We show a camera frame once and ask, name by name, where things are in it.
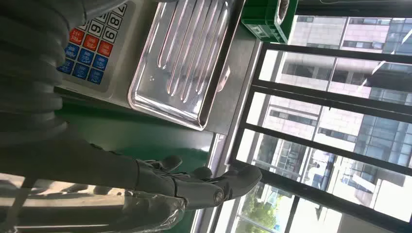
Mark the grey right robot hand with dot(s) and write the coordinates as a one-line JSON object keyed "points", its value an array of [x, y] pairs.
{"points": [[80, 160]]}

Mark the green conveyor belt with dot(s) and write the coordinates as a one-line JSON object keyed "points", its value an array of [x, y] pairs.
{"points": [[128, 135]]}

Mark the white electronic weighing scale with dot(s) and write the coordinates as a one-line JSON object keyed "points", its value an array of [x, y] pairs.
{"points": [[180, 64]]}

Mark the small white plastic device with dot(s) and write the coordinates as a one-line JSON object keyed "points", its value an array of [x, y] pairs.
{"points": [[223, 78]]}

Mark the green crate with wrapped coils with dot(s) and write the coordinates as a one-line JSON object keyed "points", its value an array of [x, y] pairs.
{"points": [[260, 19]]}

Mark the aluminium conveyor frame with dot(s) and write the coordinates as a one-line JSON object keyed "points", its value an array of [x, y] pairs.
{"points": [[212, 154]]}

